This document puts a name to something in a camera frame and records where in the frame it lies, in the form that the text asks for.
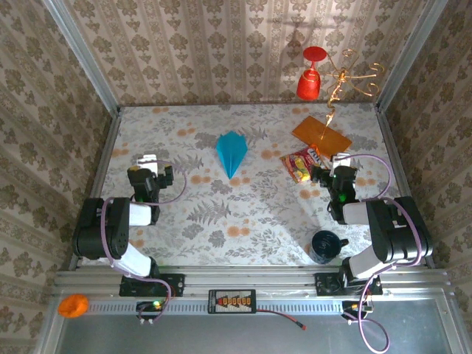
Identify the orange crumpled ball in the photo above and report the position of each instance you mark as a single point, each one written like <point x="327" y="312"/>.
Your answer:
<point x="73" y="306"/>

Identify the aluminium corner post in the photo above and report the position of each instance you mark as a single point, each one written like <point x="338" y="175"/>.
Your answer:
<point x="79" y="55"/>
<point x="413" y="51"/>

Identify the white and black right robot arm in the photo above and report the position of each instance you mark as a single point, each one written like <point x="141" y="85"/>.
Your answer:
<point x="355" y="214"/>

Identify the orange wooden base board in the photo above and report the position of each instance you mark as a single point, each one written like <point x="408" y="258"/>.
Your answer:
<point x="324" y="138"/>

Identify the red yellow snack bag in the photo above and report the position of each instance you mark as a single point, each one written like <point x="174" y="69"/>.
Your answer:
<point x="298" y="166"/>

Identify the aluminium table side rail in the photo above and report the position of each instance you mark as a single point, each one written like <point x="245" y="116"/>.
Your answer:
<point x="99" y="173"/>
<point x="400" y="166"/>

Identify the small right controller board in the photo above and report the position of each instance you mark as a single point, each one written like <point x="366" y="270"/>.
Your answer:
<point x="350" y="307"/>

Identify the black power distribution board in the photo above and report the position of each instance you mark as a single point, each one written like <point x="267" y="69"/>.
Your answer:
<point x="232" y="301"/>

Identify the floral patterned table cover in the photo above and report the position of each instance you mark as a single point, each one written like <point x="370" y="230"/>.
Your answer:
<point x="166" y="121"/>

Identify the red wine glass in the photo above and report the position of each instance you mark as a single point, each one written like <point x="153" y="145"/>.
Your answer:
<point x="309" y="86"/>

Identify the small left controller board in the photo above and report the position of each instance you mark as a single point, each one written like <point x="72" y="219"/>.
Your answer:
<point x="147" y="306"/>

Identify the blue paper sheet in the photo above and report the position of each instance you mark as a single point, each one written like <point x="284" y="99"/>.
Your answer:
<point x="231" y="151"/>

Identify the aluminium frame cross rail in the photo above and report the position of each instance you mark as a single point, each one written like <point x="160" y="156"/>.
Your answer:
<point x="239" y="280"/>

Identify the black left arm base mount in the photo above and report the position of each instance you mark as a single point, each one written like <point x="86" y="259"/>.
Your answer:
<point x="175" y="284"/>

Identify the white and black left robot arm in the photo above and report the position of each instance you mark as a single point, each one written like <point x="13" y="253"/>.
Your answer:
<point x="142" y="214"/>

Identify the grey metal base plate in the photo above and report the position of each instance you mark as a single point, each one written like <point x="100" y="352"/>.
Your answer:
<point x="221" y="335"/>

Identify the small controller board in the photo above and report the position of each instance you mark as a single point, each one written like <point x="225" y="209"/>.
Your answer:
<point x="147" y="306"/>
<point x="350" y="307"/>

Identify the dark blue mug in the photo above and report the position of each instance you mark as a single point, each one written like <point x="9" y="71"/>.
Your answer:
<point x="324" y="247"/>

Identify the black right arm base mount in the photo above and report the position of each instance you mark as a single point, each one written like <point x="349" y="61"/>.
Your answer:
<point x="326" y="285"/>

